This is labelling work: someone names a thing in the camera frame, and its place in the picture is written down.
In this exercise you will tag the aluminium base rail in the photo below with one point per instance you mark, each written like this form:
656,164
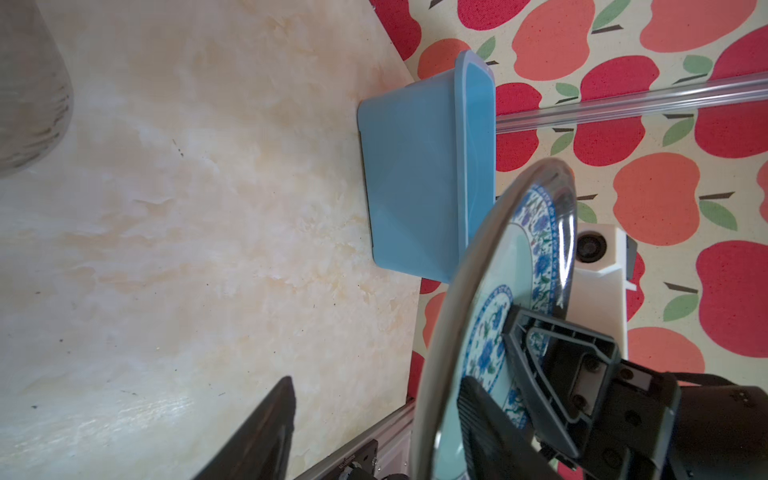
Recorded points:
381,452

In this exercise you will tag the right aluminium corner post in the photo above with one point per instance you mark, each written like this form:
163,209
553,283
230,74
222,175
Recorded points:
735,90

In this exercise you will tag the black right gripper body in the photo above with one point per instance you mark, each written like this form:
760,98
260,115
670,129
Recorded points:
676,425

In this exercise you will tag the blue floral small plate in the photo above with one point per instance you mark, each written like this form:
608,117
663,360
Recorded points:
522,256

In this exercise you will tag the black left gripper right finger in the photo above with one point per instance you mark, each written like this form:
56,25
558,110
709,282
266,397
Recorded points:
495,448

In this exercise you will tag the blue plastic bin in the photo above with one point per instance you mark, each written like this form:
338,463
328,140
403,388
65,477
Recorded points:
429,155

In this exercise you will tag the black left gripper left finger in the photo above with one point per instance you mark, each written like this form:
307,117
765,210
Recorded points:
260,448

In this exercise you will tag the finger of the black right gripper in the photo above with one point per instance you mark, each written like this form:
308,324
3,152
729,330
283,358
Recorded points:
562,371

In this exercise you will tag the smoky glass plate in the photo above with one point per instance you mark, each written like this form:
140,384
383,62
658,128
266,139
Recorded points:
36,89

